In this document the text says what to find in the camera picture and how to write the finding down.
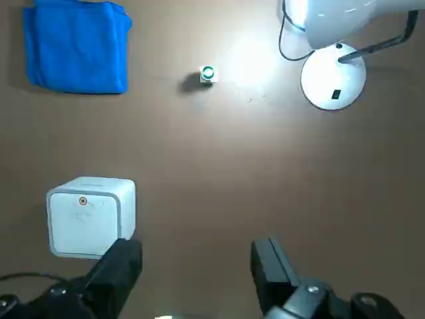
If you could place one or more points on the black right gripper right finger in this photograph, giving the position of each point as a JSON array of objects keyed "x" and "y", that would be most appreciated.
[{"x": 272, "y": 276}]

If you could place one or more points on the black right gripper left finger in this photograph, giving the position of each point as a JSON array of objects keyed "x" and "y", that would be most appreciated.
[{"x": 116, "y": 272}]

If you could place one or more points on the black rocker switch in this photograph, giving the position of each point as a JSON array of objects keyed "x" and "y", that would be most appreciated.
[{"x": 336, "y": 94}]

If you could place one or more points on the white desk lamp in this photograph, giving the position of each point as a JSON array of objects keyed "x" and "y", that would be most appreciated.
[{"x": 332, "y": 76}]

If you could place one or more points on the white cube box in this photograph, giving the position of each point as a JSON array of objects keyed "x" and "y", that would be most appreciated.
[{"x": 89, "y": 219}]

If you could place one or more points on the blue folded cloth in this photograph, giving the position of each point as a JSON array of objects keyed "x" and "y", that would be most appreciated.
[{"x": 78, "y": 46}]

